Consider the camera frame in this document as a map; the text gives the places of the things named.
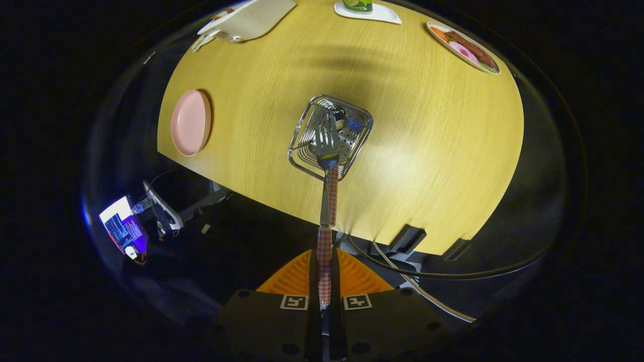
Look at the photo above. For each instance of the cream white toaster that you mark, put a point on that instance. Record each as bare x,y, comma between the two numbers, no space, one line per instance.
256,20

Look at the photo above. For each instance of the pink round food slice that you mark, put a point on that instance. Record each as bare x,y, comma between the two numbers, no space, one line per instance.
462,52

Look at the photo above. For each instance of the perforated metal drain basket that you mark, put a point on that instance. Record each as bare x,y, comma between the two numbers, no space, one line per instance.
360,130

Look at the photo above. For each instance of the brown meat slab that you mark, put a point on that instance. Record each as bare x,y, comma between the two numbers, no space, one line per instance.
475,49

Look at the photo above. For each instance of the divided white snack dish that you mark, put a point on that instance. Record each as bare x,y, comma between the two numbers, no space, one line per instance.
204,42

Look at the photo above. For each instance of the orange food slice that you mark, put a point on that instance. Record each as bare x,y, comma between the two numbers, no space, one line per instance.
438,33

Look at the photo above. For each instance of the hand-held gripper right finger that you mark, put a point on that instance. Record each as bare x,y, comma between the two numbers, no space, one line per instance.
387,327

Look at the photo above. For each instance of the open laptop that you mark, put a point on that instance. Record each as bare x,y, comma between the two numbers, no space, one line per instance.
123,231

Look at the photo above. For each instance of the white plate of food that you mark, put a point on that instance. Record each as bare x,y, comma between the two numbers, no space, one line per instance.
490,68

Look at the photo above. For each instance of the grey table leg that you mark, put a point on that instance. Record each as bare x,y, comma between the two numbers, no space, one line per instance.
206,199

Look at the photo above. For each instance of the white clip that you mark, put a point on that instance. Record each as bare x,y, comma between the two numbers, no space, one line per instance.
149,57

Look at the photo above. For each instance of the pink plate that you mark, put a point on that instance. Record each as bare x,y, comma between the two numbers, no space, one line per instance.
190,123

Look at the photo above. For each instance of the white coaster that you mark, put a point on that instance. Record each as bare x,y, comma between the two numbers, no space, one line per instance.
385,14

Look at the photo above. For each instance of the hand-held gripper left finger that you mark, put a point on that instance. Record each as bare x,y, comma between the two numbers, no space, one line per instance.
266,327

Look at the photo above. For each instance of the green label drink bottle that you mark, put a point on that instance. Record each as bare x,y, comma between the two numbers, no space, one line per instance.
358,5

